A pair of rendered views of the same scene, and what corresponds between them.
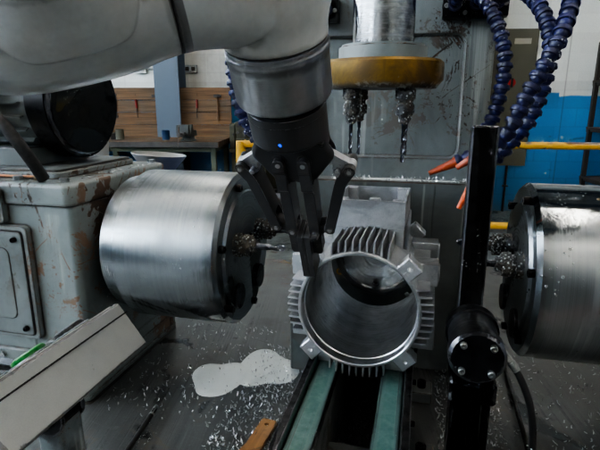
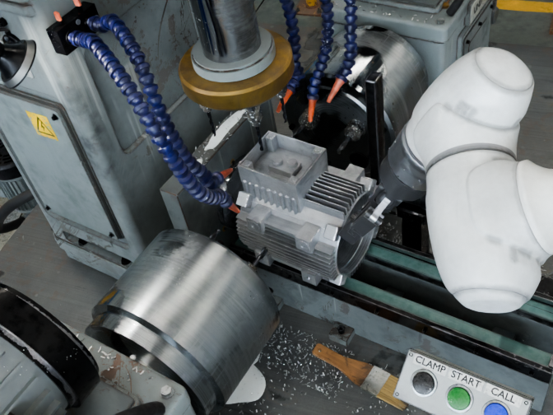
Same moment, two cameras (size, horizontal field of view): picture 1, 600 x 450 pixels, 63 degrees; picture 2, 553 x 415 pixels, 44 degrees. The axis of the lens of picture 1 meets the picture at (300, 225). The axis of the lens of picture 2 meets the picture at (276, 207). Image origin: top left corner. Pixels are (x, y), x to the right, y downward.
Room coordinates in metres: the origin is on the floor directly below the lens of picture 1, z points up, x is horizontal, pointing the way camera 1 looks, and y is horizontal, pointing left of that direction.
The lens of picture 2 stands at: (0.36, 0.68, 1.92)
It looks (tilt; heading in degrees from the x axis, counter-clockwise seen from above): 46 degrees down; 296
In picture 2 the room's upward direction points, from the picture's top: 12 degrees counter-clockwise
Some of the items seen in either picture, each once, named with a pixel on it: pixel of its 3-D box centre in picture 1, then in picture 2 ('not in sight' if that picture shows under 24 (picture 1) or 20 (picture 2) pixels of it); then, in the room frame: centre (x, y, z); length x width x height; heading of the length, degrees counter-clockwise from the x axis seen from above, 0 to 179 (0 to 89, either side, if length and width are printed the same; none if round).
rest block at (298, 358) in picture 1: (312, 334); not in sight; (0.82, -0.02, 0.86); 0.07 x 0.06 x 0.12; 76
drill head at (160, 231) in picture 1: (167, 242); (165, 347); (0.82, 0.23, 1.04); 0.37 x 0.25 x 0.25; 76
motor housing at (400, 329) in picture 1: (368, 284); (309, 215); (0.68, -0.10, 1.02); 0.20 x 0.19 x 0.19; 165
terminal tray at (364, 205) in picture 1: (373, 216); (284, 171); (0.72, -0.11, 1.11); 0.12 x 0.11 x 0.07; 165
